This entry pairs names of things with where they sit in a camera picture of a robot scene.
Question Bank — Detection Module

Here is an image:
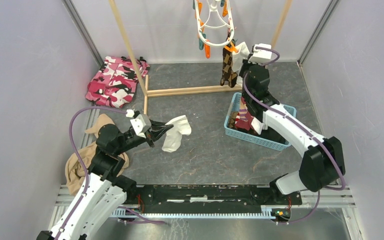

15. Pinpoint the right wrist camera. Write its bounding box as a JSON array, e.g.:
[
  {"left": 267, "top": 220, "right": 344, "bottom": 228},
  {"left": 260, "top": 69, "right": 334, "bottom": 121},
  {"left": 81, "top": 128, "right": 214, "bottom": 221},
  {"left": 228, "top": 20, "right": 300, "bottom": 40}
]
[{"left": 248, "top": 43, "right": 273, "bottom": 64}]

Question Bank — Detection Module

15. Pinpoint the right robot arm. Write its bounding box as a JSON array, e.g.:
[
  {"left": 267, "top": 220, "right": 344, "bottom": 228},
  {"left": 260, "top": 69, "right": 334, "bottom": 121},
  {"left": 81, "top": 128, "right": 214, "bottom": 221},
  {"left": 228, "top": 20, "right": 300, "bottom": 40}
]
[{"left": 239, "top": 58, "right": 346, "bottom": 204}]

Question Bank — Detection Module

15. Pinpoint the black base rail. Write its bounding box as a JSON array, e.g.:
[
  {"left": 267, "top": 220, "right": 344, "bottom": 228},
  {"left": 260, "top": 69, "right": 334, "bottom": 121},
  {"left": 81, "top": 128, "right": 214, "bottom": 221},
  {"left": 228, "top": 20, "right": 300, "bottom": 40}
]
[{"left": 124, "top": 184, "right": 303, "bottom": 214}]

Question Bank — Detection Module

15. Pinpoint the beige cloth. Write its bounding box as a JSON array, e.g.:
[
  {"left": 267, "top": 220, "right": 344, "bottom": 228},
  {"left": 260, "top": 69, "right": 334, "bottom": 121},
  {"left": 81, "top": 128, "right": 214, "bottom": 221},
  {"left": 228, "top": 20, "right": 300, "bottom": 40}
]
[{"left": 64, "top": 113, "right": 115, "bottom": 196}]

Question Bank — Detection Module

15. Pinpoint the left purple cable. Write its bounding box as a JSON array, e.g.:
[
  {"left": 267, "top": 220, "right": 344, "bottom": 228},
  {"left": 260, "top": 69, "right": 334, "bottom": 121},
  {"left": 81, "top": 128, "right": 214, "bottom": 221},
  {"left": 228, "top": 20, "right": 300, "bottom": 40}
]
[{"left": 54, "top": 105, "right": 166, "bottom": 240}]

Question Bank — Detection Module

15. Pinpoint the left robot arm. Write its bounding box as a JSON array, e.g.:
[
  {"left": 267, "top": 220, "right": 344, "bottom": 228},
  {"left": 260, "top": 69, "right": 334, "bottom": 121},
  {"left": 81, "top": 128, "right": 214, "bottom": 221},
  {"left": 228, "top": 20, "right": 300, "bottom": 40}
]
[{"left": 37, "top": 120, "right": 174, "bottom": 240}]

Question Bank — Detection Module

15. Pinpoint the wooden drying rack frame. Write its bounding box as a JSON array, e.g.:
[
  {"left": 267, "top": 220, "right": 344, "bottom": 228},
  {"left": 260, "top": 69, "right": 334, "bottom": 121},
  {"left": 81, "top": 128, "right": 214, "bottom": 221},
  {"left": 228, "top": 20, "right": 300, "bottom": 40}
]
[{"left": 109, "top": 0, "right": 292, "bottom": 114}]

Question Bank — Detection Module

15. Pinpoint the blue plastic basket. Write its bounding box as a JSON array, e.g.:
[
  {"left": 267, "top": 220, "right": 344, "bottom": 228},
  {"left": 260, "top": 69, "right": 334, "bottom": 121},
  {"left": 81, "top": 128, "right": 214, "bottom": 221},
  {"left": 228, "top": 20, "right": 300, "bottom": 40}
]
[{"left": 223, "top": 92, "right": 291, "bottom": 152}]

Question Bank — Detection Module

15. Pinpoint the white sock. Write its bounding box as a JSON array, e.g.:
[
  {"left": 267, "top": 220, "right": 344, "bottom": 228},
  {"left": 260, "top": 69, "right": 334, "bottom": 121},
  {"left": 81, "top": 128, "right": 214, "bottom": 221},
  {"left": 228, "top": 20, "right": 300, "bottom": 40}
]
[
  {"left": 231, "top": 41, "right": 250, "bottom": 87},
  {"left": 250, "top": 117, "right": 265, "bottom": 135},
  {"left": 161, "top": 115, "right": 192, "bottom": 153}
]

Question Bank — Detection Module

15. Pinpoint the pink camouflage cloth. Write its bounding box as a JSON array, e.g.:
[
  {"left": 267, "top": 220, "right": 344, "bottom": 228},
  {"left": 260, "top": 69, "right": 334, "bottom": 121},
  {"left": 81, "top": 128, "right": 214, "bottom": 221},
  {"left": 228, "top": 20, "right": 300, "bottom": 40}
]
[{"left": 85, "top": 56, "right": 139, "bottom": 108}]

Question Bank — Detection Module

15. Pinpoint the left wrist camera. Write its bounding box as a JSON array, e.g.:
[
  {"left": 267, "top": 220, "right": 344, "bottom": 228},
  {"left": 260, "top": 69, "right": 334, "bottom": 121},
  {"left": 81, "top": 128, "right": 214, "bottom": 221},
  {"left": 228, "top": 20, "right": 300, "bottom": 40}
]
[{"left": 125, "top": 109, "right": 152, "bottom": 138}]

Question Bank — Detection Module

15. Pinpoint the white plastic clip hanger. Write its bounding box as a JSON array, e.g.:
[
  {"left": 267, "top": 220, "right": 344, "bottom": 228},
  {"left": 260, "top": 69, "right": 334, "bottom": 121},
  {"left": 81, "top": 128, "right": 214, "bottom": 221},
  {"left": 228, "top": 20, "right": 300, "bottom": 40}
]
[{"left": 192, "top": 0, "right": 237, "bottom": 59}]

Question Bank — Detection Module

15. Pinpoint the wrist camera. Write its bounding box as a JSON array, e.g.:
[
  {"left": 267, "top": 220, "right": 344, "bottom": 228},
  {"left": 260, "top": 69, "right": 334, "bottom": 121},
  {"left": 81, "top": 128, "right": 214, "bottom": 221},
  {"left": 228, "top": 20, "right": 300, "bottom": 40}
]
[
  {"left": 125, "top": 109, "right": 152, "bottom": 138},
  {"left": 248, "top": 43, "right": 273, "bottom": 64}
]

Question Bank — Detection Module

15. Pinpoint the brown argyle sock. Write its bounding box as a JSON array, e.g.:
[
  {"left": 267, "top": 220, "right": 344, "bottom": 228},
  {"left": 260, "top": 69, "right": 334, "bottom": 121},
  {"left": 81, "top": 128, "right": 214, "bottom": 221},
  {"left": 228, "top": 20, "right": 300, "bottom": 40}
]
[{"left": 220, "top": 48, "right": 238, "bottom": 88}]

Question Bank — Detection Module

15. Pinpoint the red striped sock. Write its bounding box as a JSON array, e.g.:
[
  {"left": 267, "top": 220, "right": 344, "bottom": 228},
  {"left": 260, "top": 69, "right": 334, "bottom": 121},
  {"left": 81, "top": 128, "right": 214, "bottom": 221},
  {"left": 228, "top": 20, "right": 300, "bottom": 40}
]
[{"left": 234, "top": 97, "right": 254, "bottom": 131}]

